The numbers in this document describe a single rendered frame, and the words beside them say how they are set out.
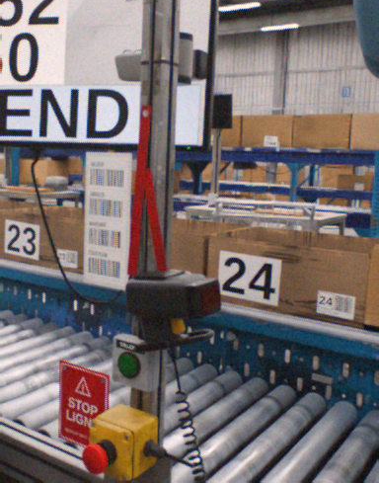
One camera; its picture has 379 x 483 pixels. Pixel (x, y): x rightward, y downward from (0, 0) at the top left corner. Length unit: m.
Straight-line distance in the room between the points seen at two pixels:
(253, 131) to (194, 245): 4.98
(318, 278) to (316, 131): 4.84
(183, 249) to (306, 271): 0.33
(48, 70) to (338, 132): 5.20
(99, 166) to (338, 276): 0.67
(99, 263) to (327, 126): 5.34
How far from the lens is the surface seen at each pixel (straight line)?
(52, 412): 1.18
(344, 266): 1.32
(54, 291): 1.75
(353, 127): 6.01
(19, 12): 1.05
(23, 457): 1.09
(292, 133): 6.24
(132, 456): 0.83
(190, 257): 1.47
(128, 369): 0.82
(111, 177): 0.83
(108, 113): 0.95
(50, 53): 1.00
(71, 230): 1.72
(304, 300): 1.36
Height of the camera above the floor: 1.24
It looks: 7 degrees down
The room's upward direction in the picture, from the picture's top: 2 degrees clockwise
